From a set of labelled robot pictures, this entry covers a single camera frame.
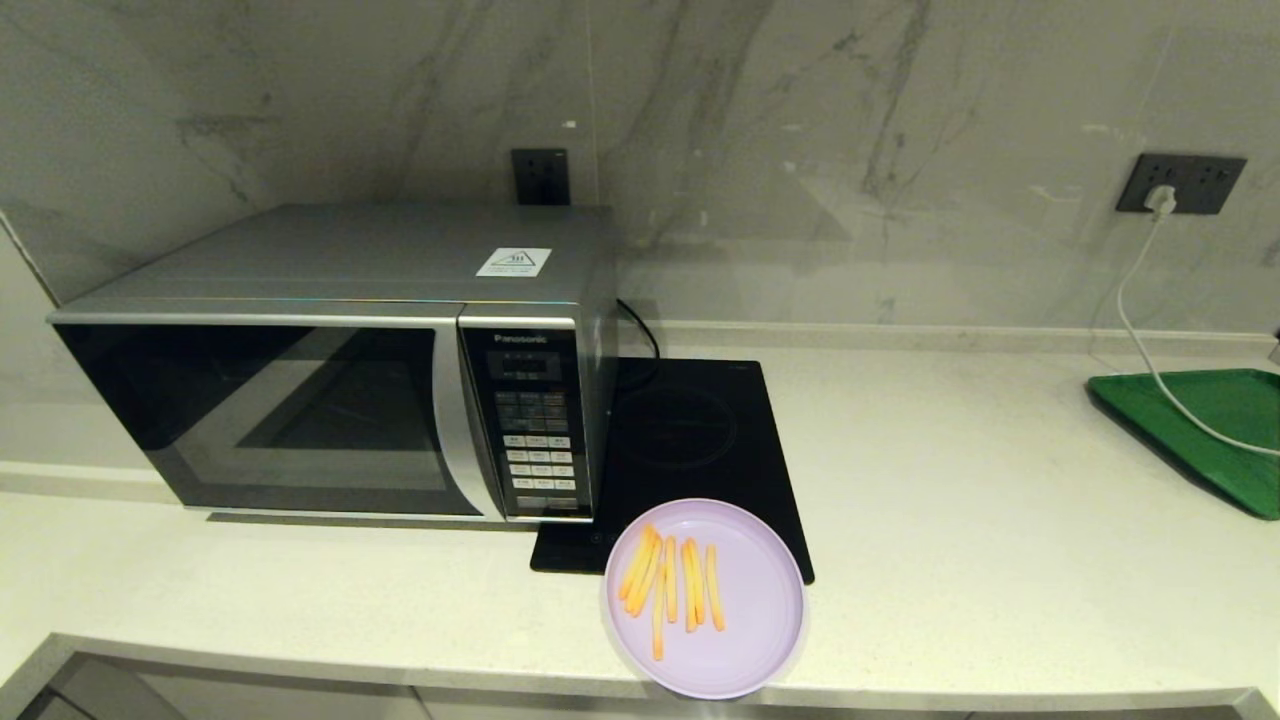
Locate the lilac round plate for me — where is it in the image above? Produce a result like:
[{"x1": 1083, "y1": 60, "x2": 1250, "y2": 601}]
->
[{"x1": 601, "y1": 498, "x2": 808, "y2": 701}]

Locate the white power cable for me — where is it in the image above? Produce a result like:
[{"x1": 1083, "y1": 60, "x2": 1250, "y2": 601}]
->
[{"x1": 1114, "y1": 215, "x2": 1280, "y2": 459}]

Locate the thin black cable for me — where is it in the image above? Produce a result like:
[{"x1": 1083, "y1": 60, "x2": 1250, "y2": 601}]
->
[{"x1": 615, "y1": 297, "x2": 662, "y2": 363}]

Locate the silver Panasonic microwave oven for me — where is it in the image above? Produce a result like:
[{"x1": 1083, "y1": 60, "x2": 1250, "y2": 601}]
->
[{"x1": 45, "y1": 203, "x2": 622, "y2": 526}]

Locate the green plastic tray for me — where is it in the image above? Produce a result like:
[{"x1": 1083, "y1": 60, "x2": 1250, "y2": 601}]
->
[{"x1": 1087, "y1": 368, "x2": 1280, "y2": 521}]

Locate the black glass microwave door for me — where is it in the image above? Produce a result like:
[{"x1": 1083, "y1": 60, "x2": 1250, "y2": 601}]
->
[{"x1": 47, "y1": 308, "x2": 511, "y2": 521}]

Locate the white warning sticker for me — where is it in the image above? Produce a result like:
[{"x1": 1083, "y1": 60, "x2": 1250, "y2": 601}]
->
[{"x1": 476, "y1": 247, "x2": 553, "y2": 279}]

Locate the small black wall socket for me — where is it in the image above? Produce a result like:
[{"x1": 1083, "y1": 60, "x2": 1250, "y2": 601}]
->
[{"x1": 511, "y1": 148, "x2": 572, "y2": 207}]

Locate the black induction cooktop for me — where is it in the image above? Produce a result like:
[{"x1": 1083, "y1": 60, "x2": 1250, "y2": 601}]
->
[{"x1": 529, "y1": 357, "x2": 816, "y2": 587}]

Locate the cabinet front panel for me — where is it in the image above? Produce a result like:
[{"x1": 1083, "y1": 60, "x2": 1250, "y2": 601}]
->
[
  {"x1": 420, "y1": 688, "x2": 976, "y2": 720},
  {"x1": 20, "y1": 655, "x2": 423, "y2": 720}
]

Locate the wide black wall socket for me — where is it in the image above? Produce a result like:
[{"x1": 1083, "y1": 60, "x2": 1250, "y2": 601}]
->
[{"x1": 1116, "y1": 152, "x2": 1248, "y2": 216}]

